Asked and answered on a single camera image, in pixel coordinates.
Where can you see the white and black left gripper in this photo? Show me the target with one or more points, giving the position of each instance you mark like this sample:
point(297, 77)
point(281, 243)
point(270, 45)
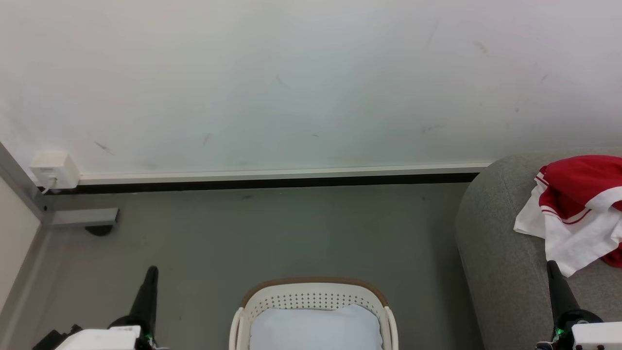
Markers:
point(107, 339)

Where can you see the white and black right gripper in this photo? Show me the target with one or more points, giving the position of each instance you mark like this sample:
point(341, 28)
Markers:
point(595, 336)

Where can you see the red and white jersey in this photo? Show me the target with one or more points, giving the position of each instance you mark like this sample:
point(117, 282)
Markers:
point(578, 194)

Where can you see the grey upholstered seat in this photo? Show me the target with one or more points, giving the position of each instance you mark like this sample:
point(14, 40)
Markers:
point(500, 253)

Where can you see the black left wrist connector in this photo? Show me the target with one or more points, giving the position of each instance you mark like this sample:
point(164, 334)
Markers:
point(53, 339)

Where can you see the white perforated laundry basket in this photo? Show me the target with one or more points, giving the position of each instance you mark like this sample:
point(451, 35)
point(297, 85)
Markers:
point(316, 291)

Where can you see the pale blue cloth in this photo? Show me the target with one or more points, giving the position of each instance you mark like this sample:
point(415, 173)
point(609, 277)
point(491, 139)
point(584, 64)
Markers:
point(316, 328)

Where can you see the black skirting strip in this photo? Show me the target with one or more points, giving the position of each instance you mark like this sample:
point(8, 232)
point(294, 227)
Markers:
point(291, 183)

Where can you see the white baseboard strip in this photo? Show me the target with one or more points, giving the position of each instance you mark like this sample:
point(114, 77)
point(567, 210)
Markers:
point(291, 173)

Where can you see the black round frame foot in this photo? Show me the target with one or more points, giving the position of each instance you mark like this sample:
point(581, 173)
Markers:
point(98, 230)

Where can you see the white wall socket box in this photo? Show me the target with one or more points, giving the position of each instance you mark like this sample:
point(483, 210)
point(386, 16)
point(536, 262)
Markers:
point(54, 169)

